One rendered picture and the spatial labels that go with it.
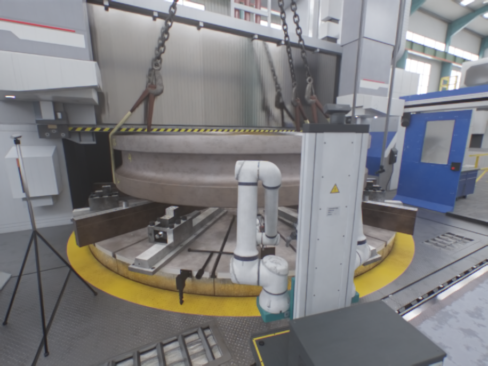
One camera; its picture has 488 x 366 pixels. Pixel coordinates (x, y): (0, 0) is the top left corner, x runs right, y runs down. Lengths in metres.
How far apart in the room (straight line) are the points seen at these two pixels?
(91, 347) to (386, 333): 2.22
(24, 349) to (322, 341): 2.42
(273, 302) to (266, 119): 5.39
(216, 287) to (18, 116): 3.64
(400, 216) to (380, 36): 4.54
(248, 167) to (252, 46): 5.35
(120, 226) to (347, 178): 3.22
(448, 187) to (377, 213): 3.09
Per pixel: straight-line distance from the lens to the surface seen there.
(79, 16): 4.19
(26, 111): 4.64
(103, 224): 3.73
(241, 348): 2.35
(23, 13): 4.25
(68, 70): 3.60
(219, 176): 2.93
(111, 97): 5.43
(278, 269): 1.40
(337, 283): 1.51
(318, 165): 1.17
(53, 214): 5.79
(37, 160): 5.23
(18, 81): 3.66
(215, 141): 2.77
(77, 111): 4.52
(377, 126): 8.97
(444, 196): 7.06
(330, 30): 8.18
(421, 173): 7.19
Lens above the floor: 1.73
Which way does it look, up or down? 12 degrees down
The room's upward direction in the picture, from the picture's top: straight up
